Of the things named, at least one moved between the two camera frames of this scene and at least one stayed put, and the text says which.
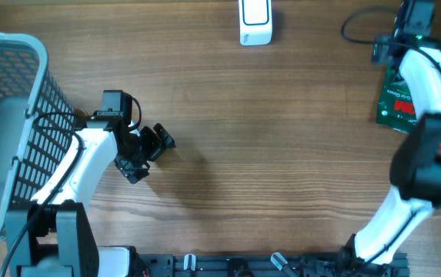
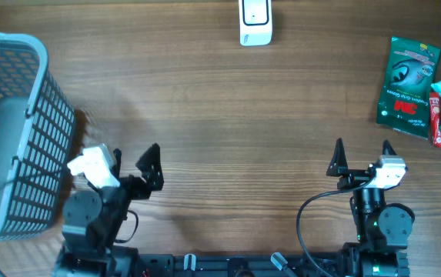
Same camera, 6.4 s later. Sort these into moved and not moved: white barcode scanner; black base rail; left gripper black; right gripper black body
Moved: left gripper black; right gripper black body
Not moved: black base rail; white barcode scanner
